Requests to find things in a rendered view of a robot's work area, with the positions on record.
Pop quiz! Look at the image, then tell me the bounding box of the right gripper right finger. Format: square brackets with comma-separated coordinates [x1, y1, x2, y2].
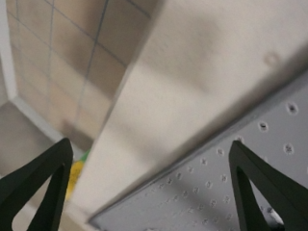
[228, 140, 308, 231]

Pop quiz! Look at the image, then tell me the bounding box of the grey flat base plate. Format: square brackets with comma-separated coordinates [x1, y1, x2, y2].
[82, 69, 308, 231]

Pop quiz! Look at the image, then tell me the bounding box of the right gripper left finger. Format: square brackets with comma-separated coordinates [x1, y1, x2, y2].
[0, 138, 73, 231]

